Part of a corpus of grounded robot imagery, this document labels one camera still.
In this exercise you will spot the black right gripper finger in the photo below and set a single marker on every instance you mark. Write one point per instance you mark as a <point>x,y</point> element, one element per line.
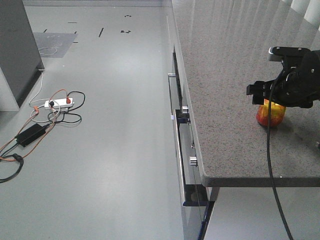
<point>260,91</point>

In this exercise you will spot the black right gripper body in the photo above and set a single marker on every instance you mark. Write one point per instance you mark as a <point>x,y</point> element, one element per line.
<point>298,84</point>

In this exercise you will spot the red yellow apple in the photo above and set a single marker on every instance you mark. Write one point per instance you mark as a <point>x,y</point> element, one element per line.
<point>277,114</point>

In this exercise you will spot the granite kitchen counter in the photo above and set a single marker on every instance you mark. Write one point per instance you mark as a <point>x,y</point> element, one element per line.
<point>225,47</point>

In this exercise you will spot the silver oven knob far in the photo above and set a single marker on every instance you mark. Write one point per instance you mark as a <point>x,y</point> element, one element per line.
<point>185,109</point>

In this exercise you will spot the silver oven knob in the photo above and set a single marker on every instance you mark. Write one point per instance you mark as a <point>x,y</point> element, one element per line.
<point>185,109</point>
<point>193,161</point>

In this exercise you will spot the silver oven knob near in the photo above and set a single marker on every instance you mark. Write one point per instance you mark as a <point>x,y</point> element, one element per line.
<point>193,161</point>

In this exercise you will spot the black oven front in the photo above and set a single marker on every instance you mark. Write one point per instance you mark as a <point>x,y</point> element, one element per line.
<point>196,206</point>

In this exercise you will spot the white power strip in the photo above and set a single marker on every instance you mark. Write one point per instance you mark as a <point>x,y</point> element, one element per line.
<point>59,103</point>

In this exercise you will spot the grey floor mat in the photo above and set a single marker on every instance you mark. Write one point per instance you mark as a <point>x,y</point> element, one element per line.
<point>52,44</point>

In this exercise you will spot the dark grey cabinet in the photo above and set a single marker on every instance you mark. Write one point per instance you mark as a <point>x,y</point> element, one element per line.
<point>20,61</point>

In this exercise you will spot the black power adapter brick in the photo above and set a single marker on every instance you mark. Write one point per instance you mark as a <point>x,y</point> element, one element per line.
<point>31,134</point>

